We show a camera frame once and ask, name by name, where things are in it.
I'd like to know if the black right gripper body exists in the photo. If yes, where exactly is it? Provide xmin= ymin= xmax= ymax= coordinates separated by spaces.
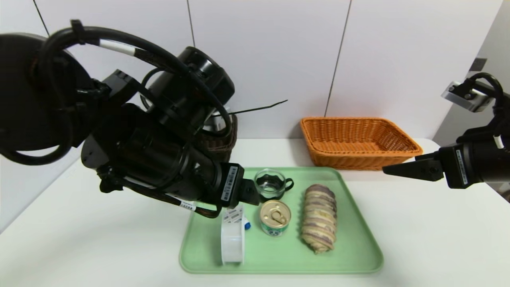
xmin=438 ymin=141 xmax=510 ymax=189

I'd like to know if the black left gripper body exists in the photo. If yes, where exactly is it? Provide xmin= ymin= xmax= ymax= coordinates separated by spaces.
xmin=201 ymin=162 xmax=245 ymax=209

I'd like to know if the glass cup with black handle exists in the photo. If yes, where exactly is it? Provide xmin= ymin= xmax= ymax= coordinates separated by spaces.
xmin=254 ymin=169 xmax=294 ymax=202

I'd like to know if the tin can with green label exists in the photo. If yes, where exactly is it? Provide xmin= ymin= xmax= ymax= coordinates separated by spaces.
xmin=260 ymin=200 xmax=292 ymax=237

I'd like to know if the white tape roll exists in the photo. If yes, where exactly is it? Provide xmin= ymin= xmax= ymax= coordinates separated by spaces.
xmin=221 ymin=205 xmax=246 ymax=265

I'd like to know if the dark brown wicker basket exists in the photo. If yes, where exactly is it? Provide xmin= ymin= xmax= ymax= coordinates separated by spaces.
xmin=199 ymin=114 xmax=238 ymax=163

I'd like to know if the orange wicker basket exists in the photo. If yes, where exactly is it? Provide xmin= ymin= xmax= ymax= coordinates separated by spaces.
xmin=300 ymin=117 xmax=424 ymax=171

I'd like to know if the light green plastic tray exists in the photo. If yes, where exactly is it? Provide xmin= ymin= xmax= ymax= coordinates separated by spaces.
xmin=179 ymin=167 xmax=384 ymax=275

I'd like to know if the twisted purple swirl bread loaf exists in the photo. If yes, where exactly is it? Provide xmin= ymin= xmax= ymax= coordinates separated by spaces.
xmin=300 ymin=184 xmax=338 ymax=254

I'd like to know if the black zip tie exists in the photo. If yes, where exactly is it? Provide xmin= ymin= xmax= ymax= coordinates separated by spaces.
xmin=229 ymin=100 xmax=288 ymax=116

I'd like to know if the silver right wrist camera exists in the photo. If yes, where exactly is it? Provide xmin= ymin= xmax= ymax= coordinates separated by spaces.
xmin=441 ymin=81 xmax=494 ymax=112

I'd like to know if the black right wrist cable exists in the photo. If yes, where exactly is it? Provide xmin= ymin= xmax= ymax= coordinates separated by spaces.
xmin=470 ymin=72 xmax=506 ymax=116

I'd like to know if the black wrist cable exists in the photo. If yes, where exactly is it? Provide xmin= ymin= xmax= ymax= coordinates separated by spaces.
xmin=470 ymin=72 xmax=506 ymax=116
xmin=0 ymin=20 xmax=232 ymax=166

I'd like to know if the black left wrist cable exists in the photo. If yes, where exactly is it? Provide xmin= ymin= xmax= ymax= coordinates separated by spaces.
xmin=0 ymin=20 xmax=232 ymax=166

